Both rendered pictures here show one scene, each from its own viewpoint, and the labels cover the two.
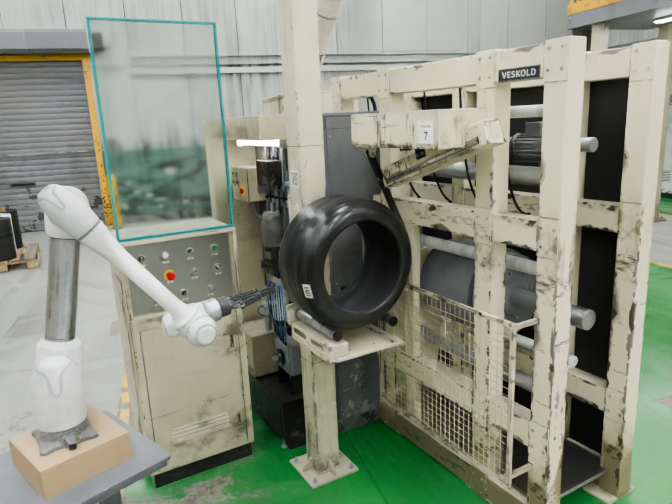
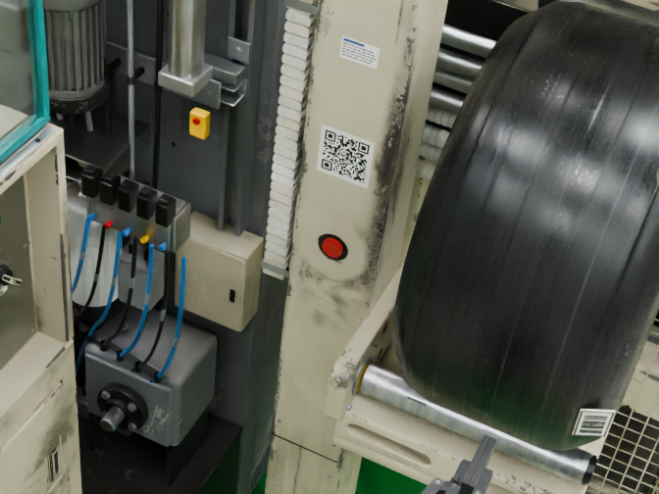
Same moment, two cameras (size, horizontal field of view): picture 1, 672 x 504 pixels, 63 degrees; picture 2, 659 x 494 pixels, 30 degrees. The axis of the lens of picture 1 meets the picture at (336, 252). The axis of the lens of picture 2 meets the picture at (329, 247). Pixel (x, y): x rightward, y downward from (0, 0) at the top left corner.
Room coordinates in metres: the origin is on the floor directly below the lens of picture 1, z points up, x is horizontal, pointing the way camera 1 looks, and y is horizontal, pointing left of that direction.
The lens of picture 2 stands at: (1.54, 1.00, 2.19)
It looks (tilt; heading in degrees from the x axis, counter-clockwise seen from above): 42 degrees down; 320
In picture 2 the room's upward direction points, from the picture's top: 8 degrees clockwise
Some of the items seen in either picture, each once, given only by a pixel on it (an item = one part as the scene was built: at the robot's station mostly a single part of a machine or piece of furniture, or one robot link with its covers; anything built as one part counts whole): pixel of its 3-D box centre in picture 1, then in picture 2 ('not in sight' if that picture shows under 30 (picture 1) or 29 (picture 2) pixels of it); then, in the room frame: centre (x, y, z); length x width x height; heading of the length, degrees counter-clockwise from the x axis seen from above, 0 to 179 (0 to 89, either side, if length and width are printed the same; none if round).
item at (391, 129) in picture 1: (412, 129); not in sight; (2.37, -0.35, 1.71); 0.61 x 0.25 x 0.15; 30
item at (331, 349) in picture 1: (318, 337); (461, 450); (2.26, 0.09, 0.83); 0.36 x 0.09 x 0.06; 30
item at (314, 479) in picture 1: (323, 462); not in sight; (2.54, 0.12, 0.02); 0.27 x 0.27 x 0.04; 30
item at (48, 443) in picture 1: (65, 430); not in sight; (1.68, 0.95, 0.78); 0.22 x 0.18 x 0.06; 37
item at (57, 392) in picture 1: (57, 389); not in sight; (1.71, 0.96, 0.92); 0.18 x 0.16 x 0.22; 26
